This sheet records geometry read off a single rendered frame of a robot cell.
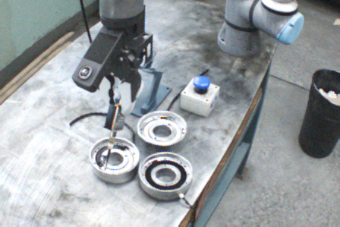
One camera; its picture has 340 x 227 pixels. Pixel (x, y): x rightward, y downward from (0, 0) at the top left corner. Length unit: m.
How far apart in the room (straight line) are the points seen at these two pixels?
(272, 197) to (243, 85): 0.88
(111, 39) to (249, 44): 0.61
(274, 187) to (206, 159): 1.06
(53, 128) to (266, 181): 1.22
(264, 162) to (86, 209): 1.34
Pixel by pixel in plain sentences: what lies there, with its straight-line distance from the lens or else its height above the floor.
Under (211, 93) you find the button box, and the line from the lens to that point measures 0.90.
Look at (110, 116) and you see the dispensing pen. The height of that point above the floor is 0.93.
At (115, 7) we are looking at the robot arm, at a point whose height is 1.16.
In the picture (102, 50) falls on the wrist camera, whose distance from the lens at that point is 0.59.
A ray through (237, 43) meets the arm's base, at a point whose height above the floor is 0.84.
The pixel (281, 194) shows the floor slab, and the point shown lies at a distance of 1.81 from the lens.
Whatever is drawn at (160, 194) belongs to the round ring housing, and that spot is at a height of 0.83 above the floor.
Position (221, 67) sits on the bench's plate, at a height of 0.80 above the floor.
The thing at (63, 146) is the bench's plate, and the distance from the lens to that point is 0.84.
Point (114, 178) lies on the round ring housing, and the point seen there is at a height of 0.83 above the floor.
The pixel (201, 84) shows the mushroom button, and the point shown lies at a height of 0.87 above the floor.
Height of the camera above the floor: 1.40
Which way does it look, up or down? 40 degrees down
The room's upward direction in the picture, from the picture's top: 3 degrees clockwise
